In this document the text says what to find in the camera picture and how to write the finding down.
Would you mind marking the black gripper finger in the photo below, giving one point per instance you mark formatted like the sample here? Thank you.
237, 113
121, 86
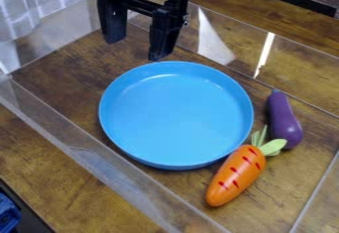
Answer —
112, 17
164, 30

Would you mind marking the orange toy carrot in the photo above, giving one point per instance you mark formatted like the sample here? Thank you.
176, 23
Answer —
241, 168

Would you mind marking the blue round plate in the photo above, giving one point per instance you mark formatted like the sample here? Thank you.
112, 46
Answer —
176, 115

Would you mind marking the clear acrylic enclosure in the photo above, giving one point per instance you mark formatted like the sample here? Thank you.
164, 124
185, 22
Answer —
84, 187

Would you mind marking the blue object at corner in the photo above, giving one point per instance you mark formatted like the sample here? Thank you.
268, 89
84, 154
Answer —
9, 214

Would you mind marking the purple toy eggplant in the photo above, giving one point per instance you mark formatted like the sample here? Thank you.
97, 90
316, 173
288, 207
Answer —
284, 126

